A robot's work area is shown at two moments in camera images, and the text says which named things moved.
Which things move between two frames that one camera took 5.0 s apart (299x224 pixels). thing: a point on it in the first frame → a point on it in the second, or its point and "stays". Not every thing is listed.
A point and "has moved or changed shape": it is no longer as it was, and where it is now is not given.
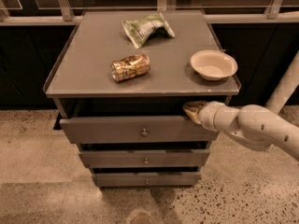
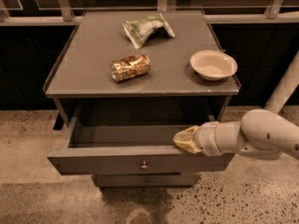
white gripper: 207,115 → 205,138
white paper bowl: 213,64 stays
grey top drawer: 137,131 has moved or changed shape
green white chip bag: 140,30 stays
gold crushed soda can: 130,66 stays
